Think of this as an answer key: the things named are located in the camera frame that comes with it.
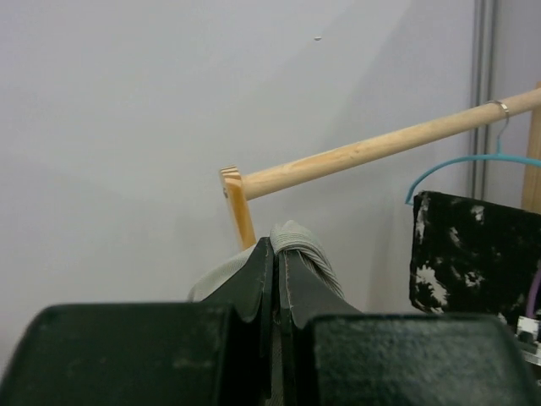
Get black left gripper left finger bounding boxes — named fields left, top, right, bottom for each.
left=1, top=238, right=274, bottom=405

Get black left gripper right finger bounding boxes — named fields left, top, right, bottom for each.
left=277, top=252, right=540, bottom=405

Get grey trousers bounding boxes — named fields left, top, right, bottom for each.
left=188, top=220, right=344, bottom=302

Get black white patterned trousers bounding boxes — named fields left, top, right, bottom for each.
left=409, top=191, right=540, bottom=326

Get teal plastic hanger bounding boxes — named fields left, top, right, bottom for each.
left=404, top=99, right=541, bottom=207

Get wooden clothes rack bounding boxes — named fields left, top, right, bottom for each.
left=220, top=89, right=540, bottom=250

